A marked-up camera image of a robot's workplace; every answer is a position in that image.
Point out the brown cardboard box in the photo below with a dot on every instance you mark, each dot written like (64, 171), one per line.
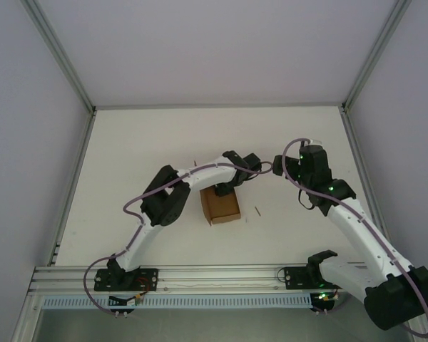
(223, 209)

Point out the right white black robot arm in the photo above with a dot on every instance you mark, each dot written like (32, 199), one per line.
(356, 228)

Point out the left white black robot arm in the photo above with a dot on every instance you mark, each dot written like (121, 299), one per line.
(207, 176)

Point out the small brown stick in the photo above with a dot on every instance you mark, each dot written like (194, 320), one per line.
(258, 211)

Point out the grey metal panel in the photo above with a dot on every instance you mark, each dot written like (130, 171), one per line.
(217, 326)

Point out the aluminium table edge rail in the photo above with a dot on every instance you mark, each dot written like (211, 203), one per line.
(82, 149)
(356, 149)
(217, 105)

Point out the aluminium mounting rail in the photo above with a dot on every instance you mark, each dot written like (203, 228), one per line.
(217, 276)

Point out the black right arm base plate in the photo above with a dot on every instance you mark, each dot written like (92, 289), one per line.
(296, 278)

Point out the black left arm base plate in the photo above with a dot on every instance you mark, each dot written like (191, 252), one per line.
(150, 276)

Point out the aluminium frame post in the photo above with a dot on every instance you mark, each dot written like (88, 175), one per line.
(373, 53)
(61, 53)

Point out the aluminium frame leg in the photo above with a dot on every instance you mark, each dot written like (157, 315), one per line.
(25, 320)

